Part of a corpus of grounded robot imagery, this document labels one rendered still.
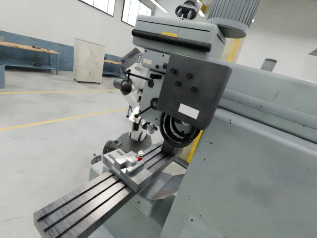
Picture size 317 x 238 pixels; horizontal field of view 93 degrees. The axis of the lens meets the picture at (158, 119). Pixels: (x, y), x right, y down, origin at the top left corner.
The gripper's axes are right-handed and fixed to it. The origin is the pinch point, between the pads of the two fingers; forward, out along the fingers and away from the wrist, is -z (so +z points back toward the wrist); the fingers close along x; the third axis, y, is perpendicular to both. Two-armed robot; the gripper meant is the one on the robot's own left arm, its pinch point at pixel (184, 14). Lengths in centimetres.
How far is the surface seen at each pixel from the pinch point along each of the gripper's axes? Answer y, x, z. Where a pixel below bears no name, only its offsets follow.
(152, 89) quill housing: -31.4, 4.2, -33.3
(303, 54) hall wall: -262, -438, 772
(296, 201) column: -25, -64, -72
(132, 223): -111, -9, -92
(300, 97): -5, -56, -42
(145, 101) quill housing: -39, 6, -37
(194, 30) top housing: 1.3, -10.3, -23.4
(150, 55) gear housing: -15.4, 9.7, -24.2
